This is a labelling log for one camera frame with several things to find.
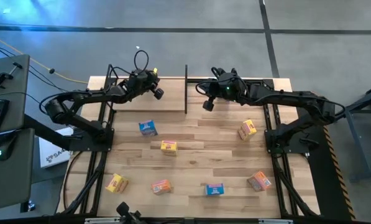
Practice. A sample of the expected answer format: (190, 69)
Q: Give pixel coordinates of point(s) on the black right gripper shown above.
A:
(228, 88)

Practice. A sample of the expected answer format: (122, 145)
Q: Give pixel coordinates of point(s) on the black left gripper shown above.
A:
(140, 81)

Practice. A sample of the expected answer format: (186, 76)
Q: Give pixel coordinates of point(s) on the blue Rice Krispies cereal box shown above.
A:
(247, 129)
(148, 128)
(214, 189)

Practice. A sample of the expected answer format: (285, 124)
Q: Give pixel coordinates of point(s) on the yellow Corn Pops cereal box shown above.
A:
(169, 147)
(116, 183)

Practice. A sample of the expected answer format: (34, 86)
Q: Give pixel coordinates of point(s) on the orange Mini Wheats cereal box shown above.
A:
(161, 187)
(259, 181)

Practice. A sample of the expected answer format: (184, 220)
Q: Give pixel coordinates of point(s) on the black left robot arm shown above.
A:
(79, 119)

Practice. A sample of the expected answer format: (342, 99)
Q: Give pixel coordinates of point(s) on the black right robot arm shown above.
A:
(297, 102)

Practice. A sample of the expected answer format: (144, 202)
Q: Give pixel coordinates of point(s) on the black diagonal strut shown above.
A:
(48, 130)

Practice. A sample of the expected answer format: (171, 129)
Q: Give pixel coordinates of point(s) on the white cardboard box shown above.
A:
(54, 149)

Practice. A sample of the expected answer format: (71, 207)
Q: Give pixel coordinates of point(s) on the black platform with hazard stripes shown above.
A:
(322, 174)

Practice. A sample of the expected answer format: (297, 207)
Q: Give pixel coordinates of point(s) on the small grey desk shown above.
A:
(11, 90)

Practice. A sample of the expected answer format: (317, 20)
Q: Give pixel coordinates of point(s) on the blue-grey metal stand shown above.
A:
(356, 137)

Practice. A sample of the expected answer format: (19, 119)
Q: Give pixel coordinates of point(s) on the black computer mouse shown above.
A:
(5, 147)

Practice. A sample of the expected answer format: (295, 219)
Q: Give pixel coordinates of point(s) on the small metal caster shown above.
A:
(29, 206)

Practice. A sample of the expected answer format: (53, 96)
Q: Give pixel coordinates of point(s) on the large grey desk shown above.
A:
(8, 183)

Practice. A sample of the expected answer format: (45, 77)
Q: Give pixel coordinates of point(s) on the black shelf post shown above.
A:
(186, 90)

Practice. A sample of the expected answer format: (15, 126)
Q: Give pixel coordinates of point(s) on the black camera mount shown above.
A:
(126, 211)

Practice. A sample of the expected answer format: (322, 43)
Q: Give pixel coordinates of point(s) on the silver metal bracket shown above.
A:
(275, 221)
(101, 221)

